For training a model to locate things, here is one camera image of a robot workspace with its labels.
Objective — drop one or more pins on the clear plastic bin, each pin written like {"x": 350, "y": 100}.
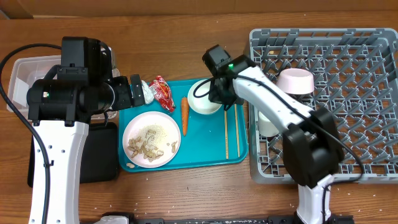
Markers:
{"x": 24, "y": 73}

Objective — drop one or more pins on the pink bowl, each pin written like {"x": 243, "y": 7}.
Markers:
{"x": 296, "y": 81}

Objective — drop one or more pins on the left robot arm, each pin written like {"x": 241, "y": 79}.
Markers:
{"x": 61, "y": 105}

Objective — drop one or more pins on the grey dishwasher rack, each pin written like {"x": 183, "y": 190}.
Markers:
{"x": 355, "y": 74}

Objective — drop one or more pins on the orange carrot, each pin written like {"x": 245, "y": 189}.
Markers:
{"x": 185, "y": 115}

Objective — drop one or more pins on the white bowl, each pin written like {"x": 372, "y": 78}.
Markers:
{"x": 201, "y": 105}

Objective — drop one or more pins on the peanut and rice scraps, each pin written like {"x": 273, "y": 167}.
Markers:
{"x": 153, "y": 143}

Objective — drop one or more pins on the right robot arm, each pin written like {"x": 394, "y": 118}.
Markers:
{"x": 311, "y": 148}

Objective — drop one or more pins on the black plastic bin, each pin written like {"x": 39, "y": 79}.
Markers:
{"x": 100, "y": 162}

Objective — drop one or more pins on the red snack wrapper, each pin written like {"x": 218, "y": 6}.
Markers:
{"x": 162, "y": 93}

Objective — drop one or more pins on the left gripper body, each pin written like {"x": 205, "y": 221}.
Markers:
{"x": 123, "y": 98}

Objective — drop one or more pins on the white plastic cup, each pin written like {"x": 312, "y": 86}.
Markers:
{"x": 265, "y": 126}

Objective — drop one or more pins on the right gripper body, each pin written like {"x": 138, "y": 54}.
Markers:
{"x": 220, "y": 94}

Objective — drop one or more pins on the pink plate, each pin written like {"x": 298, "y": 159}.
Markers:
{"x": 145, "y": 119}

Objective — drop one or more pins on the teal serving tray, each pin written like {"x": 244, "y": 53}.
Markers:
{"x": 204, "y": 144}

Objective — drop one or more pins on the white tissue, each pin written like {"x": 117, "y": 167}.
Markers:
{"x": 148, "y": 95}

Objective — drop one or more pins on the wooden chopstick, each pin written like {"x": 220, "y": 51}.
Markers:
{"x": 237, "y": 129}
{"x": 226, "y": 134}

